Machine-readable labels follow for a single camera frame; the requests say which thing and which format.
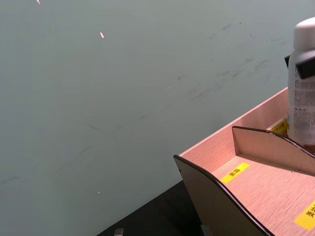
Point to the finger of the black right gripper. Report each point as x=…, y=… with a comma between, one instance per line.
x=307, y=67
x=287, y=60

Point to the white plastic bottle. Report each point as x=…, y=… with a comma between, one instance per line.
x=299, y=105

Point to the yellow label sticker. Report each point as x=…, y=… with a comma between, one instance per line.
x=307, y=217
x=279, y=127
x=235, y=172

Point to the light wooden desk organizer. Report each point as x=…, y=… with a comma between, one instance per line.
x=248, y=201

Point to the black table cloth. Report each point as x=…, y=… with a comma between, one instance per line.
x=160, y=216

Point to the plain pale wall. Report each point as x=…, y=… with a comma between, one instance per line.
x=110, y=86

